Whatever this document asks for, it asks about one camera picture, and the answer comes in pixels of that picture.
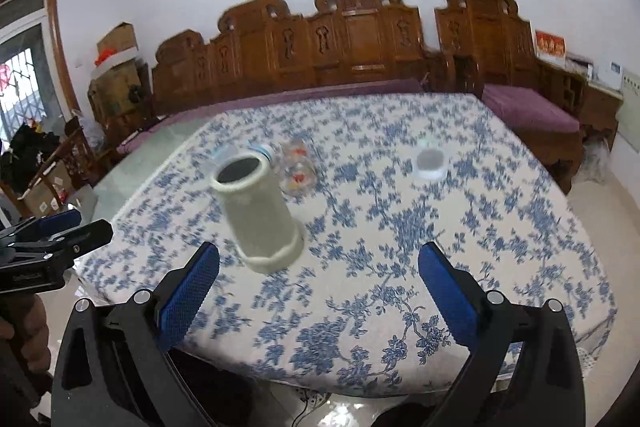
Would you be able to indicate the dark bag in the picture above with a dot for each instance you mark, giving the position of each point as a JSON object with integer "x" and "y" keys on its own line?
{"x": 30, "y": 152}

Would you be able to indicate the carved wooden sofa bench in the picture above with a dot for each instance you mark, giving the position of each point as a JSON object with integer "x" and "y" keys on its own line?
{"x": 350, "y": 42}

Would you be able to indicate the open cardboard box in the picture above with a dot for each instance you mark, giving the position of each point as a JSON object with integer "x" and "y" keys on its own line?
{"x": 47, "y": 192}

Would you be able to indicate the red card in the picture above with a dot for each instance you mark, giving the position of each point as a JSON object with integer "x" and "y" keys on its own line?
{"x": 550, "y": 43}

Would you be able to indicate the stacked cardboard boxes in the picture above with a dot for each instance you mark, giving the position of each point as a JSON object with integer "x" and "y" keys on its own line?
{"x": 117, "y": 92}

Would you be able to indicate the white wall sheet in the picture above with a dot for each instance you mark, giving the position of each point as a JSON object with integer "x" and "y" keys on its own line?
{"x": 631, "y": 112}

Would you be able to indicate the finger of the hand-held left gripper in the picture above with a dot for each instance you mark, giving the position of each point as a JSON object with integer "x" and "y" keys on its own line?
{"x": 85, "y": 237}
{"x": 60, "y": 222}

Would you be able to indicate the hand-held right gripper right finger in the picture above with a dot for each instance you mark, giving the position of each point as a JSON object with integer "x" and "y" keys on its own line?
{"x": 447, "y": 302}

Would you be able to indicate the long purple seat cushion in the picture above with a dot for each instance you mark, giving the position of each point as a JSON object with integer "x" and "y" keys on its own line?
{"x": 280, "y": 99}

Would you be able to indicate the cream white cup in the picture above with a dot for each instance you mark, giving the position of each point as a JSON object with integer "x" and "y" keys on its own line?
{"x": 262, "y": 217}

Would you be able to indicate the carved wooden armchair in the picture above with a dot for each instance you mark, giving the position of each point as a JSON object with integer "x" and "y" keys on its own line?
{"x": 492, "y": 42}

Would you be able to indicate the wooden side cabinet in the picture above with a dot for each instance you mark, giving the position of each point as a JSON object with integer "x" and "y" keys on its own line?
{"x": 595, "y": 107}

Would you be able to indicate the person's left hand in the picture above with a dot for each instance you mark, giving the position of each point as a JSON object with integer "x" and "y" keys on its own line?
{"x": 31, "y": 332}

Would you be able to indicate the window with metal grille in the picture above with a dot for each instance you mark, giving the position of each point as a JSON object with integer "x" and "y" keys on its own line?
{"x": 25, "y": 82}

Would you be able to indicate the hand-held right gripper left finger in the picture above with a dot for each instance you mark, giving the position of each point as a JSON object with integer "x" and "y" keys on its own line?
{"x": 190, "y": 302}

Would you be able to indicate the square purple seat cushion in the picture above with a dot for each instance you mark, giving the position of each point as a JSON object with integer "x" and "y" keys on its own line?
{"x": 530, "y": 107}

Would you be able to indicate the white box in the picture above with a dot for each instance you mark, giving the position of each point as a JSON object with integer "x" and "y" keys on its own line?
{"x": 610, "y": 73}

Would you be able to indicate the blue floral tablecloth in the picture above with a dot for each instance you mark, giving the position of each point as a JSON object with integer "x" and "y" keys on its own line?
{"x": 400, "y": 232}

